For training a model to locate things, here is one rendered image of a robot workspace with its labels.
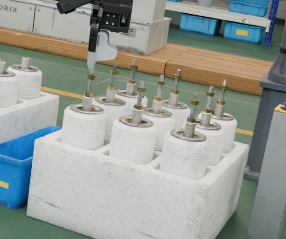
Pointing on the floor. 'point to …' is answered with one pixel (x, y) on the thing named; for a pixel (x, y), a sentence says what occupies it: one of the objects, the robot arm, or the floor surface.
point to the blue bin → (12, 169)
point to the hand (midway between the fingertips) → (89, 66)
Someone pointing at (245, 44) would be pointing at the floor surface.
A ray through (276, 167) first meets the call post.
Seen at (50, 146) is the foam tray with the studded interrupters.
